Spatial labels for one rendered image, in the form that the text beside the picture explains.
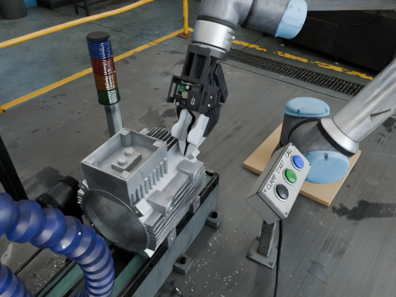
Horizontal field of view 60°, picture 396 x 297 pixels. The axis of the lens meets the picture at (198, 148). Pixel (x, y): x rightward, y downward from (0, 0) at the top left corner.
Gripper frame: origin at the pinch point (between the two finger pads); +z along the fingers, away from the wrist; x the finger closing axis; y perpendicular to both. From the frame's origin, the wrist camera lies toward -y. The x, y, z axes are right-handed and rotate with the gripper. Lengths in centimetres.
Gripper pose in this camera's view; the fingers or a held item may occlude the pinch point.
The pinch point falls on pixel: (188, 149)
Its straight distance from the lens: 70.1
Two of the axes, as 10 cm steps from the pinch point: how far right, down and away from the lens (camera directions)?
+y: -4.3, 0.6, -9.0
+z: -2.5, 9.5, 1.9
